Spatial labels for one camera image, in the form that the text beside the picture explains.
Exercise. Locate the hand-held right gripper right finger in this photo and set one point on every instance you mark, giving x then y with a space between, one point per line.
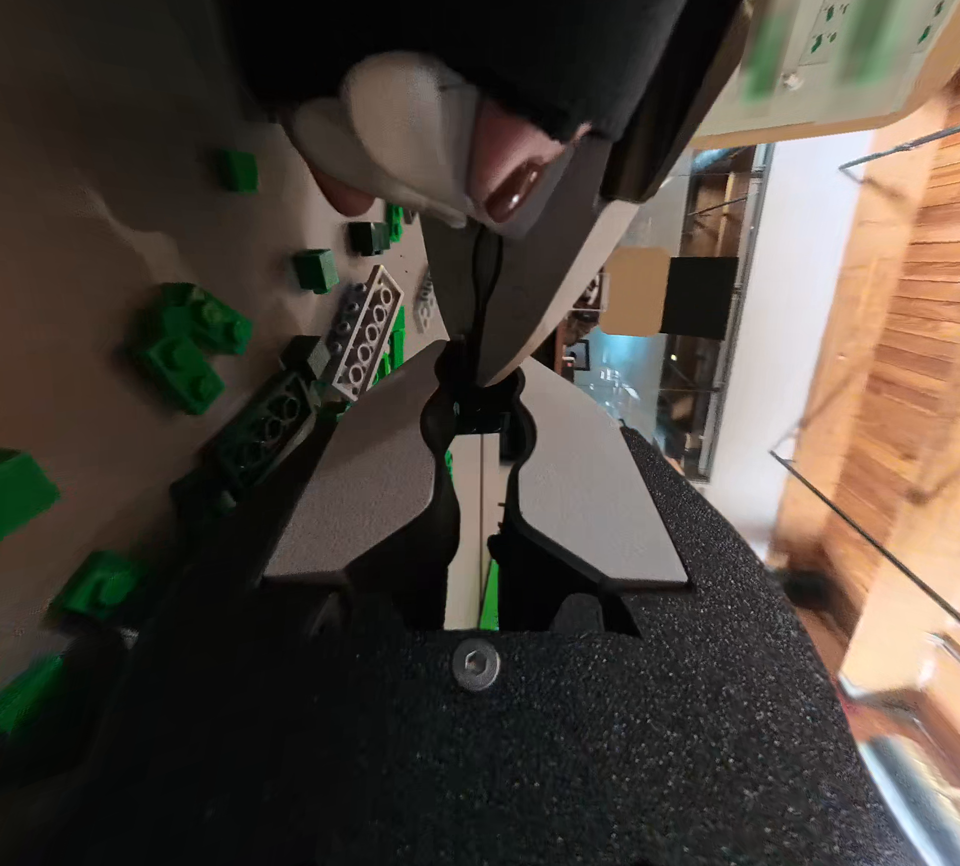
592 498

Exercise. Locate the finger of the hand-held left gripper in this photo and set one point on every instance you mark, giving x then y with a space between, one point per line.
555 266
450 273

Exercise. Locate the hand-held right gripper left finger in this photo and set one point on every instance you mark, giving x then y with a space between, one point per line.
360 498

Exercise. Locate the dark green brick assembly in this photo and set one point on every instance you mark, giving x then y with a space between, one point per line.
480 416

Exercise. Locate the grey desk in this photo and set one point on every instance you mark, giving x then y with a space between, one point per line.
75 130

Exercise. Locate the person's left hand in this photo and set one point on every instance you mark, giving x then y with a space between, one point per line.
517 168

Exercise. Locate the green stud plate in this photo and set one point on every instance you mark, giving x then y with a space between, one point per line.
395 222

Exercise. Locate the tan rounded board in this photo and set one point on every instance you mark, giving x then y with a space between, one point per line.
636 292

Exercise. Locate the dark green small block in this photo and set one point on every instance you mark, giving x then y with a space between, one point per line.
367 239

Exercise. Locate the instruction booklet on white stand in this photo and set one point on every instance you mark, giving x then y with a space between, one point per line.
720 130

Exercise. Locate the grey plate with holes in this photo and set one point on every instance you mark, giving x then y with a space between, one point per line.
367 333

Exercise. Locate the dark green block with holes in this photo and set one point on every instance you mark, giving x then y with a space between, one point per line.
266 427

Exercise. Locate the small green cube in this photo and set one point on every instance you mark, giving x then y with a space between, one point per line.
238 172
315 271

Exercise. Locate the green stacked plates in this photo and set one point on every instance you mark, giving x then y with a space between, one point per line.
187 348

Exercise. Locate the green L-shaped tile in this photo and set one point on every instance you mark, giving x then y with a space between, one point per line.
101 584

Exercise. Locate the green rectangular block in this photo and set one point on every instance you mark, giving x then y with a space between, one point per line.
26 494

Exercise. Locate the big green block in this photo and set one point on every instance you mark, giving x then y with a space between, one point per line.
30 693

